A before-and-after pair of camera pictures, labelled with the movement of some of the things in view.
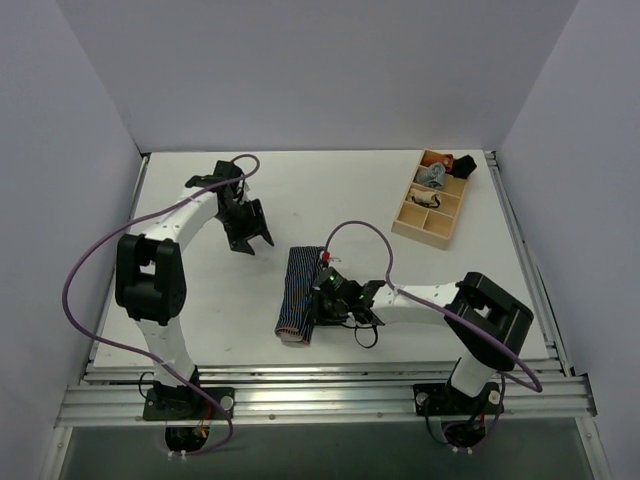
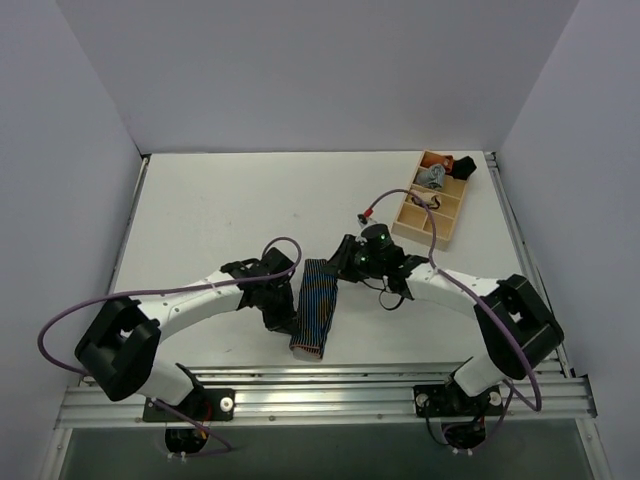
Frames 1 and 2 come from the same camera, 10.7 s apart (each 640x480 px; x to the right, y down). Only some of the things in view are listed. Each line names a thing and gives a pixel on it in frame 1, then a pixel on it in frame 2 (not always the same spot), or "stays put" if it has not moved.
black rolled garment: (463, 166) stays put
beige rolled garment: (424, 197) stays put
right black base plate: (442, 400) stays put
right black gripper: (321, 304) → (343, 258)
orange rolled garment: (447, 160) stays put
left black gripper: (247, 228) → (279, 310)
